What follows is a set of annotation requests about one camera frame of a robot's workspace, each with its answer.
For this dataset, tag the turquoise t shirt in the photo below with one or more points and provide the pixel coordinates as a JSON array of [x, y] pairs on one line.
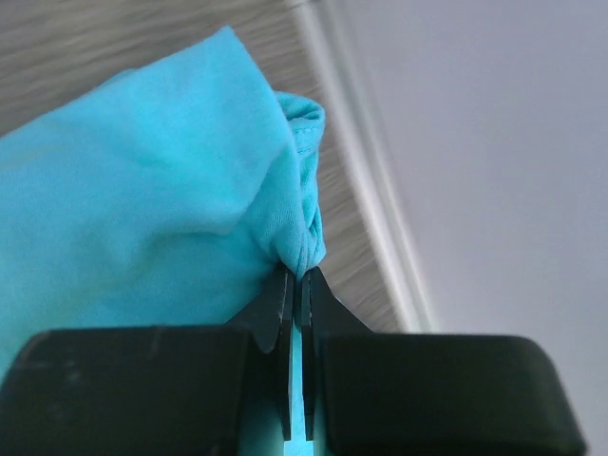
[[165, 195]]

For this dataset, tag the aluminium table edge rail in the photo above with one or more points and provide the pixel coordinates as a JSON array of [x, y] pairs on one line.
[[358, 126]]

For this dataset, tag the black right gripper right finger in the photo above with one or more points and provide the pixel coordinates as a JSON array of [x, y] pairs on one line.
[[372, 393]]

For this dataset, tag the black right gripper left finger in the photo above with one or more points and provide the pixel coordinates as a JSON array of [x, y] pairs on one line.
[[162, 390]]

